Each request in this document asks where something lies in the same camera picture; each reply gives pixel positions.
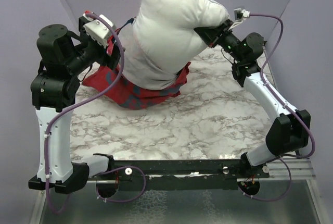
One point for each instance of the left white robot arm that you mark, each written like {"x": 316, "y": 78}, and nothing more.
{"x": 65, "y": 55}

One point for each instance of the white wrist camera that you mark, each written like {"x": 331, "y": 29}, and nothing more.
{"x": 241, "y": 15}
{"x": 97, "y": 30}

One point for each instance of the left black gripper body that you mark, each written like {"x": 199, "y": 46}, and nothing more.
{"x": 93, "y": 51}

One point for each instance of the white pillow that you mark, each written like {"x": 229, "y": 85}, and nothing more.
{"x": 161, "y": 40}

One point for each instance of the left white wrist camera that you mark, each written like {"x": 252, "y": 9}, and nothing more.
{"x": 97, "y": 30}

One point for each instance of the red printed pillowcase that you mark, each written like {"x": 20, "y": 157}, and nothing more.
{"x": 135, "y": 88}

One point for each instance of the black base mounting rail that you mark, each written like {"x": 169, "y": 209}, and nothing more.
{"x": 178, "y": 175}

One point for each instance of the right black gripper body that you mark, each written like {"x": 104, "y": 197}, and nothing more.
{"x": 226, "y": 40}

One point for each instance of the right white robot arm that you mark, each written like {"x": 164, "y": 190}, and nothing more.
{"x": 290, "y": 126}

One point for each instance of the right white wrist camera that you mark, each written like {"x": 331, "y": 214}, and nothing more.
{"x": 241, "y": 15}

